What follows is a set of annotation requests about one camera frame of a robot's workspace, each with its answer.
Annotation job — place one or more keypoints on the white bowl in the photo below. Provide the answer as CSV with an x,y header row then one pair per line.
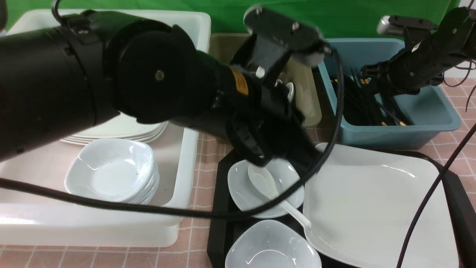
x,y
271,244

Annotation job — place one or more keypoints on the large white square plate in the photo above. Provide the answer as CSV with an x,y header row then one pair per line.
x,y
361,204

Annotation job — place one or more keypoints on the large white plastic tub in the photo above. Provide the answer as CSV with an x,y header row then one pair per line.
x,y
33,220

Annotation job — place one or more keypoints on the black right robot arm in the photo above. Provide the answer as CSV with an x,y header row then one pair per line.
x,y
465,39

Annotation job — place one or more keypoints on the green backdrop cloth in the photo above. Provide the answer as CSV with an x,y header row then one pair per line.
x,y
335,18

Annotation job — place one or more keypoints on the pile of black chopsticks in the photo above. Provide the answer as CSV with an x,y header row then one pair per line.
x,y
361,107

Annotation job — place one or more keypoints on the blue plastic bin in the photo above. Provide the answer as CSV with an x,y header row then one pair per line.
x,y
430,111

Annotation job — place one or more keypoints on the olive green plastic bin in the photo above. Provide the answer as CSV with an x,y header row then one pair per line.
x,y
224,45

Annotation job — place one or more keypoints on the stack of white bowls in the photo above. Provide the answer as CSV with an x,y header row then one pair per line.
x,y
114,170

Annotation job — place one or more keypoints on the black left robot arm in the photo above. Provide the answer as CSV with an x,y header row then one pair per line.
x,y
96,65

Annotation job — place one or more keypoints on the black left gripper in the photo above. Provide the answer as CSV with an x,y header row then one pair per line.
x,y
270,126

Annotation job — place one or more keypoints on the stack of white square plates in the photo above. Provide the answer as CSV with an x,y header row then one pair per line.
x,y
133,131

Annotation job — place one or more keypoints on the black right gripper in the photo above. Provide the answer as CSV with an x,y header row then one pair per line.
x,y
427,54

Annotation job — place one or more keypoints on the white soup spoon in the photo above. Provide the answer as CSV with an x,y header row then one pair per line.
x,y
265,184

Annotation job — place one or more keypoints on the pile of white spoons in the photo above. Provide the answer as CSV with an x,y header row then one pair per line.
x,y
290,91

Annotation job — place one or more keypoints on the pink checkered tablecloth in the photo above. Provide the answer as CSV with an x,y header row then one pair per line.
x,y
190,248

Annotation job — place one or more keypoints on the white small dish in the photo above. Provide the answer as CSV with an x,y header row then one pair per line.
x,y
245,195

